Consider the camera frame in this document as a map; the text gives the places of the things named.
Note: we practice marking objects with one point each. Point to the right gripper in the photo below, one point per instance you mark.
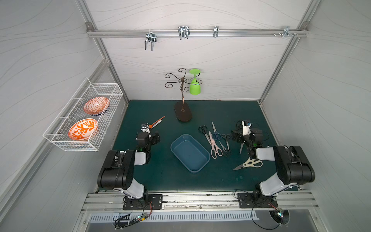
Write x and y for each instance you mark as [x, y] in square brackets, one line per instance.
[243, 139]

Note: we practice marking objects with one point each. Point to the black scissors thin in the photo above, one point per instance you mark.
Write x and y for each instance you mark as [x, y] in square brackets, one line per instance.
[226, 150]

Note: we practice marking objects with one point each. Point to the blue handled scissors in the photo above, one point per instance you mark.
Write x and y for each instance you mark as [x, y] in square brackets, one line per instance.
[216, 135]

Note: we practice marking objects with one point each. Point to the black scissors large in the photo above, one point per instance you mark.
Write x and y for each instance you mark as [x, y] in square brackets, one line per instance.
[203, 129]

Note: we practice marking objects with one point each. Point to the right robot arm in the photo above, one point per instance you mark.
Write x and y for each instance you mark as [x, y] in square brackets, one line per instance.
[292, 167]

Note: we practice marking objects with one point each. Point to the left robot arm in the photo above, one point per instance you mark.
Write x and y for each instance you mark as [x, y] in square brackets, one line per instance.
[117, 172]

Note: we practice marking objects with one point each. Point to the blue plastic storage box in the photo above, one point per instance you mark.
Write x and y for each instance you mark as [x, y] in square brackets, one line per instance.
[190, 153]

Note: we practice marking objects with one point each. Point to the orange plastic spoon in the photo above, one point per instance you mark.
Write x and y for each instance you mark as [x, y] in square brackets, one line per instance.
[151, 126]

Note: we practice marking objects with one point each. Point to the green table mat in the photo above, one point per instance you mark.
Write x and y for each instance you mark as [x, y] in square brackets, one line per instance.
[164, 170]

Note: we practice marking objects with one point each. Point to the copper cup holder stand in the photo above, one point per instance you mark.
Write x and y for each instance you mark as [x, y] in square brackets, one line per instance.
[181, 108]

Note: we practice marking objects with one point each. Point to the red patterned bowl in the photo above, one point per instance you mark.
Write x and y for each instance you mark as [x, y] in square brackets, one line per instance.
[97, 106]

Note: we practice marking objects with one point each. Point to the orange floral bowl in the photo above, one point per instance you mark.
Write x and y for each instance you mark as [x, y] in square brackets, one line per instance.
[83, 130]

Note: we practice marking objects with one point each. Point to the green plastic goblet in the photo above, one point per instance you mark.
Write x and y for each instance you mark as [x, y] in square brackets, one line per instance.
[195, 88]

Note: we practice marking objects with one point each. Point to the metal double hook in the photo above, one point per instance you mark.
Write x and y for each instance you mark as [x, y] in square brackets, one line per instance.
[151, 39]

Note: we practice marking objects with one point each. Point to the metal hook right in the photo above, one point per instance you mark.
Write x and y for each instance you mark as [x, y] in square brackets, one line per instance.
[286, 33]

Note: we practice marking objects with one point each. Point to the metal hook centre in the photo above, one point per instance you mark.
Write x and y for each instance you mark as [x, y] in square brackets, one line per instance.
[184, 32]

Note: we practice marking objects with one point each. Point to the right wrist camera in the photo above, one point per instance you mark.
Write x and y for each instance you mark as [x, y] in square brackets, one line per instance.
[246, 126]

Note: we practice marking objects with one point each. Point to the cream handled kitchen scissors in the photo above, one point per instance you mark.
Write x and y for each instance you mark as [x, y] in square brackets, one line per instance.
[254, 163]

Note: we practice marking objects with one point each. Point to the white wire basket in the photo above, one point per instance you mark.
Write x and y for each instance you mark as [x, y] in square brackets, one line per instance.
[57, 132]

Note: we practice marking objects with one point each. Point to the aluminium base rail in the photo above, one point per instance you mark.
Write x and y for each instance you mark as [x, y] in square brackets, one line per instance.
[182, 201]

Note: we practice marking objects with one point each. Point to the small metal bracket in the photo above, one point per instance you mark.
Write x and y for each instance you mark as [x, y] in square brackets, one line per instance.
[215, 31]

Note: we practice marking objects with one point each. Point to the aluminium top rail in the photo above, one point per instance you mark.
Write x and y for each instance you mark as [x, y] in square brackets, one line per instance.
[208, 33]

